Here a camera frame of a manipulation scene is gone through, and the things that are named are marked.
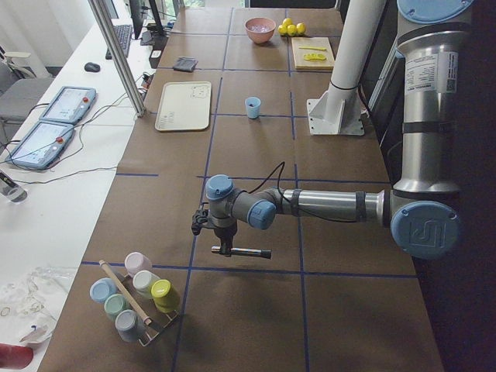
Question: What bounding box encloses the pile of clear ice cubes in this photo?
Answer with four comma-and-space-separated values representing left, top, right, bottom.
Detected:
247, 23, 271, 33

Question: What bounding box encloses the blue cup on rack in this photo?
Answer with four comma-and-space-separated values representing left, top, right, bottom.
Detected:
89, 277, 118, 304

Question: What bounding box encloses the yellow cup on rack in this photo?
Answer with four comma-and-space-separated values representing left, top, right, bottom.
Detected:
150, 279, 181, 313

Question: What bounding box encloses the aluminium frame post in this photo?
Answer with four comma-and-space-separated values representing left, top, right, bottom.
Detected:
88, 0, 146, 117

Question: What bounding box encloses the rack of pastel cups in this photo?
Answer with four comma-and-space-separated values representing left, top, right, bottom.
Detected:
99, 260, 179, 347

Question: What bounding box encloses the yellow plastic knife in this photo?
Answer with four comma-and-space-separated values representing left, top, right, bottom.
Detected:
298, 46, 327, 51

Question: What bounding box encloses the teach pendant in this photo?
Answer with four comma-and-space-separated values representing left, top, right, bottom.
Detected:
6, 120, 74, 170
40, 86, 97, 126

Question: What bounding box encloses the grey cup on rack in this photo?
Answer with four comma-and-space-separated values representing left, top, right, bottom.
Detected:
115, 309, 145, 343

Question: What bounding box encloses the pink bowl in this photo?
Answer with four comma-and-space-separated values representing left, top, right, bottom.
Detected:
245, 17, 276, 44

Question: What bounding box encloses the light blue plastic cup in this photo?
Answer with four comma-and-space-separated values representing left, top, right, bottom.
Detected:
245, 96, 261, 119

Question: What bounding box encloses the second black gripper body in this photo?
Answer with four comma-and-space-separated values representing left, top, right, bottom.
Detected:
214, 225, 237, 244

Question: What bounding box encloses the white cup on rack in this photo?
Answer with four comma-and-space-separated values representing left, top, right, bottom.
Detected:
133, 270, 160, 299

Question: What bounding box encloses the lower teach pendant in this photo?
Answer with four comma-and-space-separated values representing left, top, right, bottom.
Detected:
6, 120, 74, 170

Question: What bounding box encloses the red bottle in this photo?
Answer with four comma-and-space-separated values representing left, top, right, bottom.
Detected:
0, 343, 34, 370

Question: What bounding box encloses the green cup on rack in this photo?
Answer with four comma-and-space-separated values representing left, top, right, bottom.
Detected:
104, 293, 129, 322

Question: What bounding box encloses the grey purple folded cloth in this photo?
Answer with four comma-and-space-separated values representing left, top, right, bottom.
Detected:
172, 57, 198, 72

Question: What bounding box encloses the wooden cutting board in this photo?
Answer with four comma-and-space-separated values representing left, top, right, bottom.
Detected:
291, 37, 335, 70

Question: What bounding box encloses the second grey blue robot arm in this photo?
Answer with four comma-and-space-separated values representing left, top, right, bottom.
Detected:
191, 1, 472, 260

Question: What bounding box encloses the pink cup on rack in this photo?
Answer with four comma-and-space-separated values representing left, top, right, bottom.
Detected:
124, 252, 153, 277

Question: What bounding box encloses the black keyboard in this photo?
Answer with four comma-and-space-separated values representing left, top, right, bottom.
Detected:
113, 25, 133, 58

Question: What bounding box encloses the cream bear serving tray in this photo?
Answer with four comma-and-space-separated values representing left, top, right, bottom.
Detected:
154, 81, 212, 132

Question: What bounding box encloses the glass of water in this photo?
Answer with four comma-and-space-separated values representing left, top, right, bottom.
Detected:
0, 172, 27, 202

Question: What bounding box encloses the upper teach pendant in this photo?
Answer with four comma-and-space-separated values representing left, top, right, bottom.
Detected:
40, 86, 97, 126

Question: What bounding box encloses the black computer mouse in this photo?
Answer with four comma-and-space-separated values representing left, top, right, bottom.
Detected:
84, 62, 101, 73

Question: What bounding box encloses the steel muddler black tip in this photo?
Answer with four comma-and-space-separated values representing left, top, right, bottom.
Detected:
211, 246, 272, 260

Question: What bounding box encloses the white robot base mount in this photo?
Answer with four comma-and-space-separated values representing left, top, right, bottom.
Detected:
307, 0, 387, 136

